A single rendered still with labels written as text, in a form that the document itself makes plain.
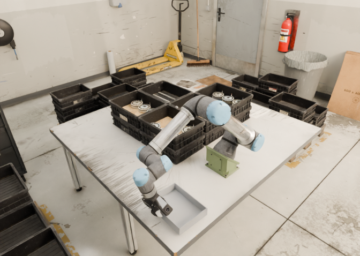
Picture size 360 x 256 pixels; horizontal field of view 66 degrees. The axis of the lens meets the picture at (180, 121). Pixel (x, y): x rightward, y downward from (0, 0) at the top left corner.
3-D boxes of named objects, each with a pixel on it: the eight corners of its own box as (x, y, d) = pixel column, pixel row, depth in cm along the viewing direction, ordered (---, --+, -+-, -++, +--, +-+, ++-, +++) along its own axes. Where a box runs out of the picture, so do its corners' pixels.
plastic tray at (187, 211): (207, 215, 151) (207, 208, 149) (179, 235, 140) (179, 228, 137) (174, 188, 169) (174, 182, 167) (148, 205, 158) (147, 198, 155)
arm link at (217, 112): (250, 130, 180) (202, 91, 143) (270, 138, 169) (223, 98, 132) (241, 147, 179) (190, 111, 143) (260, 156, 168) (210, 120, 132)
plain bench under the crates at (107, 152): (304, 192, 260) (322, 128, 225) (178, 325, 168) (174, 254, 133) (186, 127, 363) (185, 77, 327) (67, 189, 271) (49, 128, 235)
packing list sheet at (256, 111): (271, 110, 253) (271, 110, 253) (257, 119, 240) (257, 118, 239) (242, 99, 274) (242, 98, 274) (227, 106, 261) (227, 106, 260)
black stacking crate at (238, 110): (252, 107, 235) (253, 95, 230) (231, 120, 218) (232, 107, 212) (216, 93, 260) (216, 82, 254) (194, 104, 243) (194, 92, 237)
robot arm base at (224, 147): (237, 161, 182) (244, 148, 182) (227, 157, 170) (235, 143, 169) (218, 151, 191) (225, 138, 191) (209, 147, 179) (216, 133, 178)
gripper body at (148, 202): (155, 194, 148) (148, 181, 140) (166, 203, 143) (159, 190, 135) (144, 205, 145) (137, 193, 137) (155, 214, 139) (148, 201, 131)
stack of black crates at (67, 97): (88, 114, 371) (81, 82, 348) (98, 122, 351) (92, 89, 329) (58, 125, 348) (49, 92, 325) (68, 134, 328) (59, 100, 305)
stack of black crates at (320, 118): (324, 125, 333) (329, 108, 321) (313, 135, 315) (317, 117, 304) (293, 113, 358) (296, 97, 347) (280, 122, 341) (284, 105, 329)
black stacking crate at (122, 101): (167, 117, 225) (167, 104, 219) (139, 130, 207) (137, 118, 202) (138, 102, 250) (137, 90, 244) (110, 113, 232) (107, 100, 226)
